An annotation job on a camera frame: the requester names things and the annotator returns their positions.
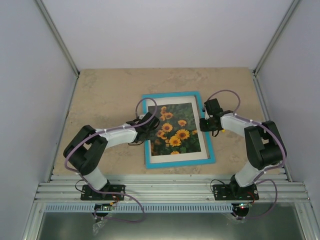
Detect aluminium corner post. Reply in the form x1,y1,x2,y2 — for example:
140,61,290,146
34,0,80,79
252,0,302,77

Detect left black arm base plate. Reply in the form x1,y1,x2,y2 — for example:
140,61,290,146
79,183,126,201

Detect aluminium rail base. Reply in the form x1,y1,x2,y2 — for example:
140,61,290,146
34,172,310,203

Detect sunflower photo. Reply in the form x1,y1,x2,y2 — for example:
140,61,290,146
150,102,202,156

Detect clear plastic bag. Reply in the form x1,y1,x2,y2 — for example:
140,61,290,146
92,217,108,236

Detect grey slotted cable duct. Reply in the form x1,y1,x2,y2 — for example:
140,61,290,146
44,203,233,213

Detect left aluminium corner post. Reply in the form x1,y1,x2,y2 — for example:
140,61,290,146
34,0,80,79

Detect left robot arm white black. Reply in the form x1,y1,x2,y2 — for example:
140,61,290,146
63,112,160,200

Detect teal wooden photo frame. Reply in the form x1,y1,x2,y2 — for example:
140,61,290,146
141,90,217,170

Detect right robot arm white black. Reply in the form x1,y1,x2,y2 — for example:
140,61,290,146
199,98,287,200

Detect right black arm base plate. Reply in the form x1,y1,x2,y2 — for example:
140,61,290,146
212,184,260,201

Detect right aluminium corner post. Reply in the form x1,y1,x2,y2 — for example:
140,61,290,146
252,0,302,77

